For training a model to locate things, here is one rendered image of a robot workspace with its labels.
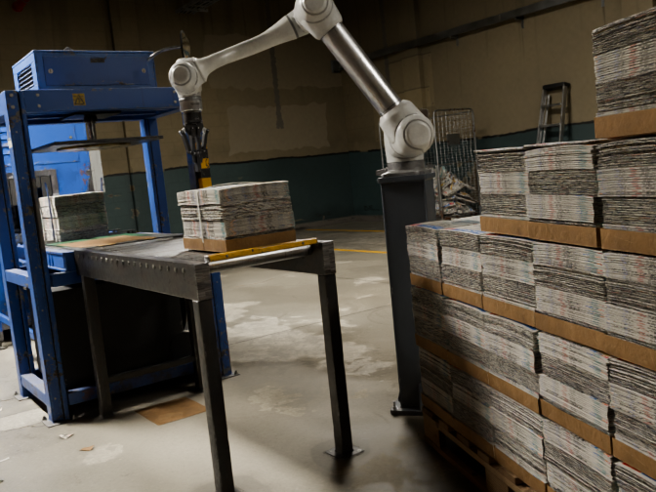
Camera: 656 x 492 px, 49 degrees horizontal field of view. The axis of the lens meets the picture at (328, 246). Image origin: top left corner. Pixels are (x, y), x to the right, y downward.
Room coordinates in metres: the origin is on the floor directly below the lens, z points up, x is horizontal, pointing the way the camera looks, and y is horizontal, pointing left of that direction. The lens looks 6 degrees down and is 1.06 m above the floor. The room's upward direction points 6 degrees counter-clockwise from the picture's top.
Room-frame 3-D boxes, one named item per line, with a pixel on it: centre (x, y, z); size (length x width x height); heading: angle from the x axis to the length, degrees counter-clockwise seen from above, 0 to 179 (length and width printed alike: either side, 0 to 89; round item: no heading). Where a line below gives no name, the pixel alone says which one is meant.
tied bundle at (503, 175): (1.98, -0.66, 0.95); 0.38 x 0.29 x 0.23; 103
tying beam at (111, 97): (3.83, 1.17, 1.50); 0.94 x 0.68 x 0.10; 125
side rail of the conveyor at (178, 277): (2.85, 0.79, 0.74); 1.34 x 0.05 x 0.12; 35
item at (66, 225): (4.30, 1.50, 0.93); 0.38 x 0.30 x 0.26; 35
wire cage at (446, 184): (10.65, -1.59, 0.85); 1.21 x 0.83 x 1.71; 35
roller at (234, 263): (2.51, 0.26, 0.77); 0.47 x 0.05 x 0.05; 125
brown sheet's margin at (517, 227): (1.98, -0.66, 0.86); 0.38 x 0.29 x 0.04; 103
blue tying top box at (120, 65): (3.83, 1.17, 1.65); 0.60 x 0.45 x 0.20; 125
